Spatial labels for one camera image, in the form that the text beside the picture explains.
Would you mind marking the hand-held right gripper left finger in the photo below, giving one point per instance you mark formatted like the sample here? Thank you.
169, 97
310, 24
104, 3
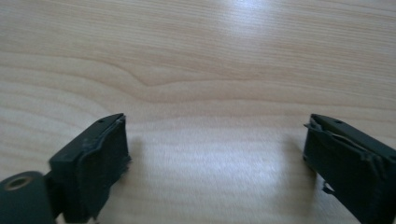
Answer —
93, 168

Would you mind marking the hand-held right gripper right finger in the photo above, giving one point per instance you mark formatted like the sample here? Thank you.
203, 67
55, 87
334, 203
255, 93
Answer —
351, 168

